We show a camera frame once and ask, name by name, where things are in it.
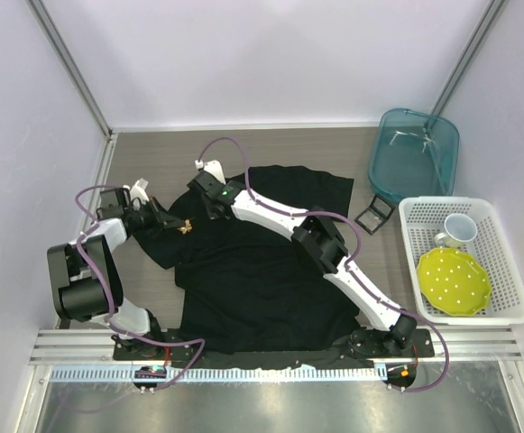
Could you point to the black t-shirt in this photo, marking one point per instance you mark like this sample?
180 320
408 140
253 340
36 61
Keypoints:
245 289

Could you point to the yellow dotted plate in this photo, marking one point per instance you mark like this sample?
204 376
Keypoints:
453 282

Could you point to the light blue mug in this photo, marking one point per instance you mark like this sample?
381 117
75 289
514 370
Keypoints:
457 230

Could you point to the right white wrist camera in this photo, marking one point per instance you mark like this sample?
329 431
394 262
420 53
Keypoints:
213 167

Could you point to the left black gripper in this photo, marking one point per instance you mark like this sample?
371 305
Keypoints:
160 218

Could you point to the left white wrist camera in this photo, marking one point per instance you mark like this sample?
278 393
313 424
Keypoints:
137 192

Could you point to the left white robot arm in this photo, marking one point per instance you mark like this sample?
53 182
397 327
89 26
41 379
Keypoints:
85 283

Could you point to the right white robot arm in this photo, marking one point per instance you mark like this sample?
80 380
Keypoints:
318 244

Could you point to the black brooch box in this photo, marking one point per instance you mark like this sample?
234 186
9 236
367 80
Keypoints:
376 215

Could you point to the red gold brooch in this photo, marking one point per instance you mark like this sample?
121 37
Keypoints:
186 227

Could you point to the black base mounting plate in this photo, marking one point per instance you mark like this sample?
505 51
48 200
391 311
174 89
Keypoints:
360 349

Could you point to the teal transparent plastic bin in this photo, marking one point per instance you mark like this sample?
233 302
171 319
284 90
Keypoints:
413 155

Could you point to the white slotted cable duct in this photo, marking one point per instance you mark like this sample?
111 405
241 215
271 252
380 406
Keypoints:
136 373

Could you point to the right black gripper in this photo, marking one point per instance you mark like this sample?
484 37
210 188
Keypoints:
210 216

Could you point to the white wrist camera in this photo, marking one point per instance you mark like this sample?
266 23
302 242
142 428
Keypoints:
137 192
213 167

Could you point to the white perforated plastic basket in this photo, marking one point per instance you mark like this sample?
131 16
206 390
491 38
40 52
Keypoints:
423 217

